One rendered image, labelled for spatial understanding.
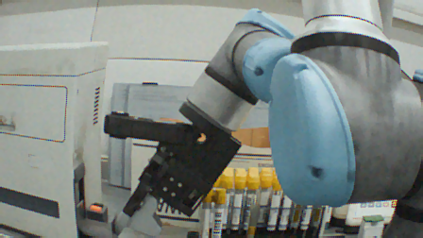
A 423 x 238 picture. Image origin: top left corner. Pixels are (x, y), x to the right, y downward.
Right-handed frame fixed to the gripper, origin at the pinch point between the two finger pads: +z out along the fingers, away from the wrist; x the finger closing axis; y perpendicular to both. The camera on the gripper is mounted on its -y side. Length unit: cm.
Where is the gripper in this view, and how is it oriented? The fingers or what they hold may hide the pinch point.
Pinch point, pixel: (116, 226)
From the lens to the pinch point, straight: 103.0
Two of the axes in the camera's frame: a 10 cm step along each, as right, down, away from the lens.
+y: 8.2, 5.7, 0.3
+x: 0.3, -0.9, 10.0
